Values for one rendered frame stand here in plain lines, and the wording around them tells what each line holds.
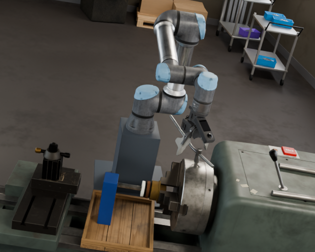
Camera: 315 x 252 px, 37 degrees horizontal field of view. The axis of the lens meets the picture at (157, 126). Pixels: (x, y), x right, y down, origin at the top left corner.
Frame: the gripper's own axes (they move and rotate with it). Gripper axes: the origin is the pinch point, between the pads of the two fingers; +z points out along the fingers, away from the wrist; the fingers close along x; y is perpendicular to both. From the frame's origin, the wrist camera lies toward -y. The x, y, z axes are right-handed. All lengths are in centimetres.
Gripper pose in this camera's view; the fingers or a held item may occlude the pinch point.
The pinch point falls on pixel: (192, 153)
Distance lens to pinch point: 197.2
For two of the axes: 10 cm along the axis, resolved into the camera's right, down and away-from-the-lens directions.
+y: -5.2, -5.0, 6.9
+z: -1.8, 8.6, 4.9
